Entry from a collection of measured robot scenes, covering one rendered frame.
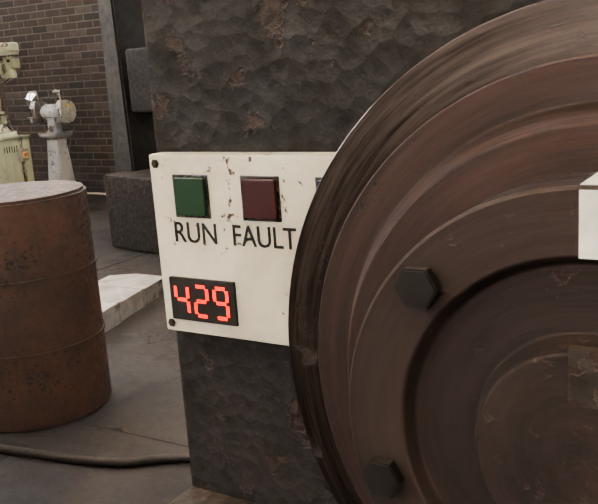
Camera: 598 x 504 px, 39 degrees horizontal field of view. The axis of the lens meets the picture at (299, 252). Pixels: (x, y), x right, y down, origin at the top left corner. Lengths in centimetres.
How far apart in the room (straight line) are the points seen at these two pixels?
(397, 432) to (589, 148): 19
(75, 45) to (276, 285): 869
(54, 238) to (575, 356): 292
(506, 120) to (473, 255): 9
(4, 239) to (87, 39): 620
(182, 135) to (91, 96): 849
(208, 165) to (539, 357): 44
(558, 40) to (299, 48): 30
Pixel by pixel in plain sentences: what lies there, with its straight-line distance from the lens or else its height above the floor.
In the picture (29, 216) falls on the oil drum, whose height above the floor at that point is 82.
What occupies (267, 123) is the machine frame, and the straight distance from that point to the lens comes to 79.
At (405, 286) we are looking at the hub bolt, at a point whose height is 120.
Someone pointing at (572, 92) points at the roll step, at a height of 129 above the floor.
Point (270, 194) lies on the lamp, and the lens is 76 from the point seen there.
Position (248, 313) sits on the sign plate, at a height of 109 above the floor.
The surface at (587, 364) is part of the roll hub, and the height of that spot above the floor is 117.
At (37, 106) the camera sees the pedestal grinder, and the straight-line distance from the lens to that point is 937.
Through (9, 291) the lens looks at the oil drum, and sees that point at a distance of 328.
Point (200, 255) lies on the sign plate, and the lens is 83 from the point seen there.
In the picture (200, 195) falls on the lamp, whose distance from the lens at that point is 81.
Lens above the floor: 133
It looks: 13 degrees down
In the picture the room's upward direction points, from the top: 4 degrees counter-clockwise
